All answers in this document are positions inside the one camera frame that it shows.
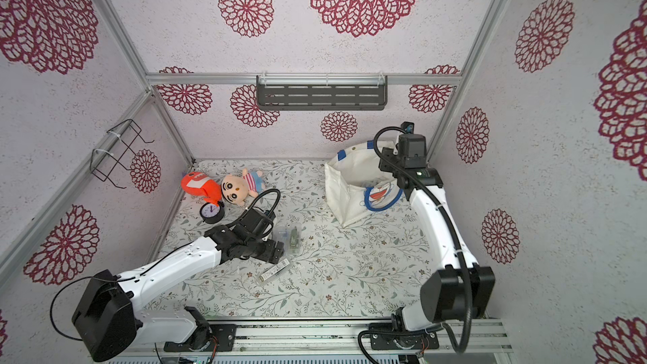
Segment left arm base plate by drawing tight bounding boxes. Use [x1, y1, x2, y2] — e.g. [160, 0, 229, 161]
[163, 324, 238, 353]

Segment grey wall shelf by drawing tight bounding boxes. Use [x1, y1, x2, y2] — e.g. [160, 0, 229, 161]
[255, 75, 389, 111]

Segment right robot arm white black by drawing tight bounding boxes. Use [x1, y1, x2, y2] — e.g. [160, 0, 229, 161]
[357, 121, 495, 354]

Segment clear compass box barcode label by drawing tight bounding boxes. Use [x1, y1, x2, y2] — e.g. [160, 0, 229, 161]
[258, 258, 291, 285]

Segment red plush toy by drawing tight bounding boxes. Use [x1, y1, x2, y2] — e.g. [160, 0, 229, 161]
[181, 172, 222, 204]

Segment aluminium front rail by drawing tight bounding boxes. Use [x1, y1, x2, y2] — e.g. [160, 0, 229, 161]
[90, 317, 514, 357]

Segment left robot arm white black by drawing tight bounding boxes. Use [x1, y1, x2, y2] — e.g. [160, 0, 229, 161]
[72, 203, 285, 362]

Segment cartoon boy plush doll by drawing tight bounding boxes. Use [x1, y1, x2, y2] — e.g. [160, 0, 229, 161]
[221, 169, 266, 207]

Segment small black alarm clock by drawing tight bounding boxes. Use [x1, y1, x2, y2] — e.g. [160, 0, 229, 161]
[200, 202, 225, 225]

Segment clear compass box blue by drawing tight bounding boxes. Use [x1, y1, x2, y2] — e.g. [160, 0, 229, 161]
[272, 227, 290, 244]

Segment white canvas tote bag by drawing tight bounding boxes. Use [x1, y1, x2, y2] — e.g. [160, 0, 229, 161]
[325, 141, 404, 228]

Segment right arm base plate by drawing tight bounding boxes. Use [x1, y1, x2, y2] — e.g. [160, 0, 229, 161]
[368, 323, 440, 351]

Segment black wire wall rack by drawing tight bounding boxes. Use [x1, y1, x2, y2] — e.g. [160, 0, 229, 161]
[89, 119, 154, 190]

